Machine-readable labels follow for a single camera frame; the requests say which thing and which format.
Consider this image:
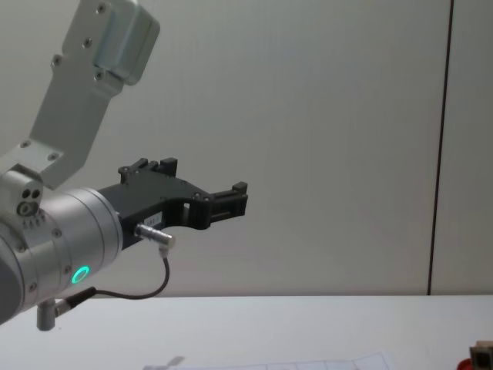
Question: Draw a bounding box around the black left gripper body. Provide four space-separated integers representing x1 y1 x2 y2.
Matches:
97 177 212 252

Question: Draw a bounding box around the white table cloth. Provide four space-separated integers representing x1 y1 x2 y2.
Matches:
0 294 493 370

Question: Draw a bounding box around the white printed paper sheet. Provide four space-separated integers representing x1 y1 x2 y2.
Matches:
142 351 394 370

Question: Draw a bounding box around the thin dark gripper cable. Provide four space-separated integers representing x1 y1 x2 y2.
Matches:
35 222 178 331

